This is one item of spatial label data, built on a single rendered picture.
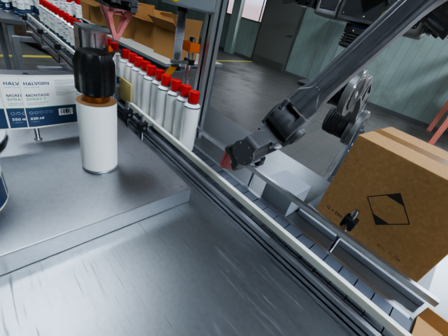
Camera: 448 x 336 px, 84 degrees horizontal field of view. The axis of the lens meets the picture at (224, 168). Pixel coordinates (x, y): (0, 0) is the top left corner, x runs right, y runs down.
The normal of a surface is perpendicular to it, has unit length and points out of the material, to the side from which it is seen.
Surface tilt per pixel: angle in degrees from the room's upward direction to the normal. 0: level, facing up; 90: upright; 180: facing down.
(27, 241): 0
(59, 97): 90
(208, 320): 0
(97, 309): 0
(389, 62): 90
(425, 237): 90
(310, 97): 74
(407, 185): 90
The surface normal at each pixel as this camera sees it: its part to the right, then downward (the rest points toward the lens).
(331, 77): -0.46, 0.11
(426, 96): -0.64, 0.29
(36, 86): 0.71, 0.51
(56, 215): 0.22, -0.82
